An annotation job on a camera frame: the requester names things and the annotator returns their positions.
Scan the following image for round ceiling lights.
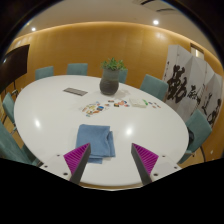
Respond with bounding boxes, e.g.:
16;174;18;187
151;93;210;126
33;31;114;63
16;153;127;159
29;18;161;33

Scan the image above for white folding screen with calligraphy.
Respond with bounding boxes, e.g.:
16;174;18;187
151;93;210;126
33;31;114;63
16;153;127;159
162;44;224;130

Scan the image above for grey table cable hatch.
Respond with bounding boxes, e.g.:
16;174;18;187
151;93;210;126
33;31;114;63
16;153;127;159
62;87;89;97

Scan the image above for small colourful stickers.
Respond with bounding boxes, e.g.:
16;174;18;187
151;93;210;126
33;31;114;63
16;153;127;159
106;98;132;109

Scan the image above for green plant in grey pot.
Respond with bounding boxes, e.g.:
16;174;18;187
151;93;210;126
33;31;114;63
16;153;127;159
99;57;127;97

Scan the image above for black television screen on stand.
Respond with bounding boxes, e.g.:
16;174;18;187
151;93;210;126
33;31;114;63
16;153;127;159
0;44;31;95

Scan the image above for flat white box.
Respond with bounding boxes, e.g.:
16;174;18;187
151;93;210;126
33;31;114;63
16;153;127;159
128;97;149;109

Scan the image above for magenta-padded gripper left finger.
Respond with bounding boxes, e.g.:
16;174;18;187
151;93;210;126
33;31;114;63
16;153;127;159
39;142;92;185

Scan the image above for teal office chairs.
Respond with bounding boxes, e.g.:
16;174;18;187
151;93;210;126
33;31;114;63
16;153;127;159
0;62;214;167

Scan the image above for blue terry towel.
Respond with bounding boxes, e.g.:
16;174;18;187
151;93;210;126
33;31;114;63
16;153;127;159
75;123;117;165

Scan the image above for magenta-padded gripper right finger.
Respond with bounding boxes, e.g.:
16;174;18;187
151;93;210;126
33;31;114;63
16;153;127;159
130;142;183;186

